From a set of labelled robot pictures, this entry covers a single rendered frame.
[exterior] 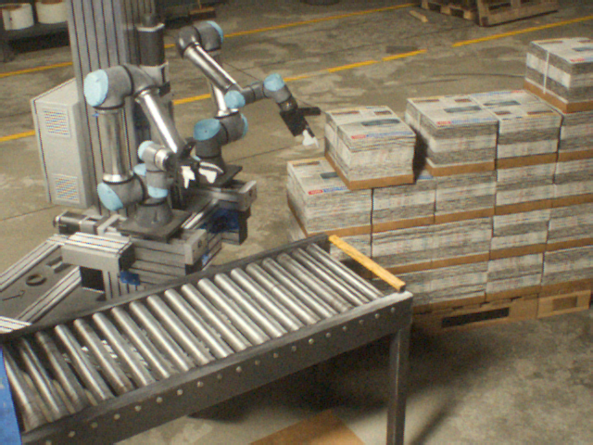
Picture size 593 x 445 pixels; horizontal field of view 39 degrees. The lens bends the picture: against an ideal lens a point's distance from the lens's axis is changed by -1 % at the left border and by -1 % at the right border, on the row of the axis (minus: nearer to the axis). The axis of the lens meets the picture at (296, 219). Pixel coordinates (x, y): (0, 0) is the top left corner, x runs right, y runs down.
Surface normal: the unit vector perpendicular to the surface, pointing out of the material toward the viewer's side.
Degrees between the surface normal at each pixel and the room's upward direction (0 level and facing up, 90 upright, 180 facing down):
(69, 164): 90
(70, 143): 90
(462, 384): 0
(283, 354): 90
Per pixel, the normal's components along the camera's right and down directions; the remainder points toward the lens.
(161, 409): 0.53, 0.38
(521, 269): 0.24, 0.44
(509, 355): -0.02, -0.89
